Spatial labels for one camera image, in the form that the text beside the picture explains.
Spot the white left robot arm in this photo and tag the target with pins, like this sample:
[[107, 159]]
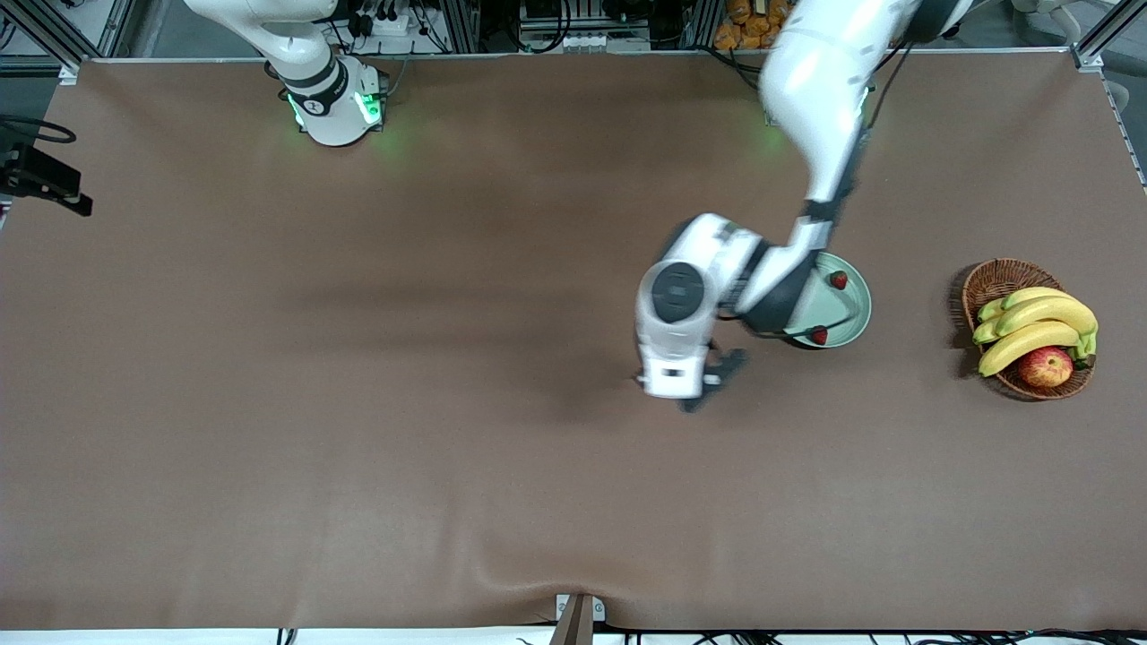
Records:
[[824, 90]]

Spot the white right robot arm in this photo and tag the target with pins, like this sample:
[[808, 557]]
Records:
[[332, 98]]

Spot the pale green round plate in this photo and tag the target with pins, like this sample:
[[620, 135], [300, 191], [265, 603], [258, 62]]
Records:
[[851, 309]]

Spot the white power strip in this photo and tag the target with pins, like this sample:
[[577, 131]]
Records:
[[385, 22]]

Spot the large table cover cloth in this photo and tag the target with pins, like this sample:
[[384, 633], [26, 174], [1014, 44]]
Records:
[[448, 448]]

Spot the white terminal strip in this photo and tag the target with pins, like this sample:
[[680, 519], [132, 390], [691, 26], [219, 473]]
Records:
[[590, 41]]

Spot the pile of orange fruits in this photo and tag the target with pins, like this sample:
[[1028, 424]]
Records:
[[748, 25]]

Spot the brown wicker basket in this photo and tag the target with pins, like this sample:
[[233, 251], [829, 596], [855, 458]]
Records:
[[1004, 278]]

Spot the yellow banana bunch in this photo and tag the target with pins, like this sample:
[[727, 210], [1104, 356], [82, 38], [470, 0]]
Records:
[[1039, 313]]

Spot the red yellow apple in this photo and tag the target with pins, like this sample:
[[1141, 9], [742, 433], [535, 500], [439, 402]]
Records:
[[1045, 367]]

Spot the aluminium frame strut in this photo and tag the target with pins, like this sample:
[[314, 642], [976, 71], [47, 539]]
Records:
[[1098, 47], [54, 40]]

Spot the aluminium frame post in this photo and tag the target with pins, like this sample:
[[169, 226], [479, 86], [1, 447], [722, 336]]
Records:
[[461, 27], [701, 22]]

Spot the metal table clamp bracket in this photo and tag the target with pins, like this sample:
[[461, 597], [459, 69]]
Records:
[[578, 623]]

